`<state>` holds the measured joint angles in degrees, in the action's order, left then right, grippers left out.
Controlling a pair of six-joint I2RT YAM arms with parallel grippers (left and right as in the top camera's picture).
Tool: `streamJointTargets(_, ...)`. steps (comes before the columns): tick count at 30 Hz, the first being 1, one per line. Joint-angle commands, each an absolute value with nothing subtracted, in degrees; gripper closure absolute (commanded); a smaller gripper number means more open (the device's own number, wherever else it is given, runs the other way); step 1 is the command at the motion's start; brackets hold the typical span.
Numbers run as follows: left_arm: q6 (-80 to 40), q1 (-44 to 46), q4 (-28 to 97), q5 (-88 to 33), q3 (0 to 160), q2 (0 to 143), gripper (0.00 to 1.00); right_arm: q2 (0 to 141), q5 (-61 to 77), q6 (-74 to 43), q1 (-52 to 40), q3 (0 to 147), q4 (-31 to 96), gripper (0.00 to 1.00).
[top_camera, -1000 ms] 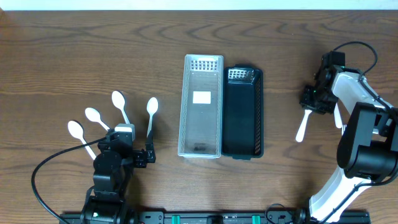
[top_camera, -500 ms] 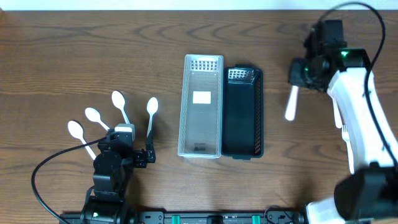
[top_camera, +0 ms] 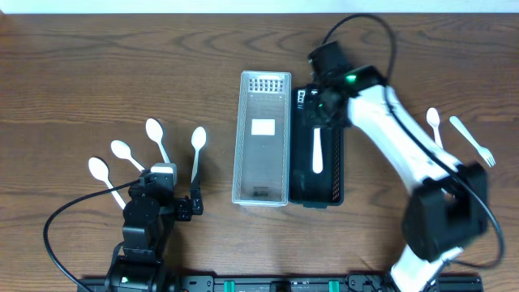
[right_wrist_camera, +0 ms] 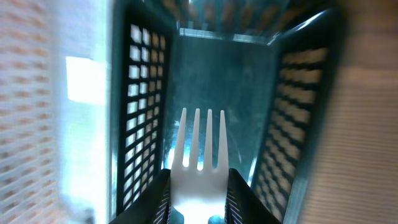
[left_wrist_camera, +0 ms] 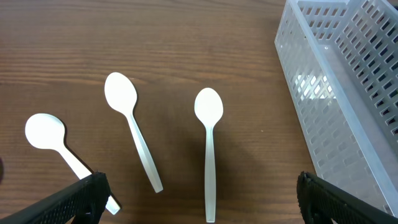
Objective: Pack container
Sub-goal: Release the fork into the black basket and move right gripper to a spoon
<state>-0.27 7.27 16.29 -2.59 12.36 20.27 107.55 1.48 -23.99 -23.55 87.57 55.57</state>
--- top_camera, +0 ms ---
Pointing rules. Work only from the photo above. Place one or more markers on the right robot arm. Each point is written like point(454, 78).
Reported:
point(446, 211)

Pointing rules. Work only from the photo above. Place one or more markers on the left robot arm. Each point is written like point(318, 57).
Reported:
point(148, 221)

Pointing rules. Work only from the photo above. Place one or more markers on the white plastic fork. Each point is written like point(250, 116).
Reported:
point(483, 152)

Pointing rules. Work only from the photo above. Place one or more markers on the white plastic spoon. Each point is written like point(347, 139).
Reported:
point(198, 140)
point(100, 171)
point(122, 151)
point(155, 133)
point(317, 155)
point(433, 119)

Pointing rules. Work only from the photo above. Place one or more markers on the clear perforated plastic basket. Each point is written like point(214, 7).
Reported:
point(262, 149)

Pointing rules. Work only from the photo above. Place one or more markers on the black perforated plastic basket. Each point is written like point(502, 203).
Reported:
point(308, 188)

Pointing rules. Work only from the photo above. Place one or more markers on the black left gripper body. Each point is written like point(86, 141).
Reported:
point(183, 207)

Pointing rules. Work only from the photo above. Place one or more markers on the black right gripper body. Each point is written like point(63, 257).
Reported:
point(320, 110)

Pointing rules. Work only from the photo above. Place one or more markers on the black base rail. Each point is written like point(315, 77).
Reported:
point(354, 282)

